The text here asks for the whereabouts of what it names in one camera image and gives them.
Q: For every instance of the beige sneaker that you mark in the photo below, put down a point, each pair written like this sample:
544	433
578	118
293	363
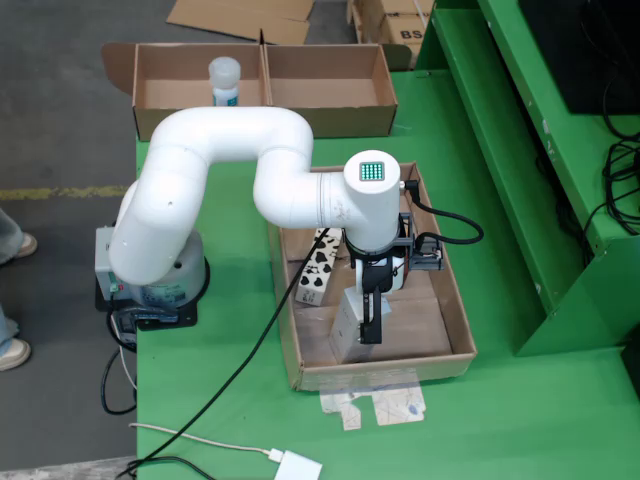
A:
15	354
27	246

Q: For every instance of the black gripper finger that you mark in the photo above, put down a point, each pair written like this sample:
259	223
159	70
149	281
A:
371	320

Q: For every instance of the shallow cardboard tray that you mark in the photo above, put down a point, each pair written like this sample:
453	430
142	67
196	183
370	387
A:
425	325

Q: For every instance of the grey robot control box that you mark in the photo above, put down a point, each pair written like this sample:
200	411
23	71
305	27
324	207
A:
105	260

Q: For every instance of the white usb adapter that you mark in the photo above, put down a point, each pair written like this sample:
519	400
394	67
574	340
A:
297	467

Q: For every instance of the blue jeans leg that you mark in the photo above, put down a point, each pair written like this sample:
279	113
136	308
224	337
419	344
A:
7	235
5	327

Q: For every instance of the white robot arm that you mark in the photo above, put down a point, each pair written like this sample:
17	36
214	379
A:
165	200

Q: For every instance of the white bottle teal label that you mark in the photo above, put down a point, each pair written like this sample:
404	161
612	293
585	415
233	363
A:
225	80

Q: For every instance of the black computer monitor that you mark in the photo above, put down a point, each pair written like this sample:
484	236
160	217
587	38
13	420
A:
575	50

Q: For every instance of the flattened white paper carton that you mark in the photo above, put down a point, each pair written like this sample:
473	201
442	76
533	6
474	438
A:
395	405

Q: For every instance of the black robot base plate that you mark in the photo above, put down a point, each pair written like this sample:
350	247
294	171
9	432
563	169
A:
165	320

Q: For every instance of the open brown cardboard box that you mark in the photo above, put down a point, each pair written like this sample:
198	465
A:
325	75
170	70

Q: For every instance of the cow print carton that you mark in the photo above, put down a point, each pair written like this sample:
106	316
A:
317	270

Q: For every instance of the tall white cosmetic box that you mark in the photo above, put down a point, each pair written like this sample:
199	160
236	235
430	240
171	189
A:
345	325

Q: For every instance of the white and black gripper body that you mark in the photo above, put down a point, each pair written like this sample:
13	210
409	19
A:
395	272

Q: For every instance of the green metal shelf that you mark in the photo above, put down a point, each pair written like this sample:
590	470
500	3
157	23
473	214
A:
550	200

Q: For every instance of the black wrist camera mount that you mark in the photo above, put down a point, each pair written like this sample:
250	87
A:
430	255

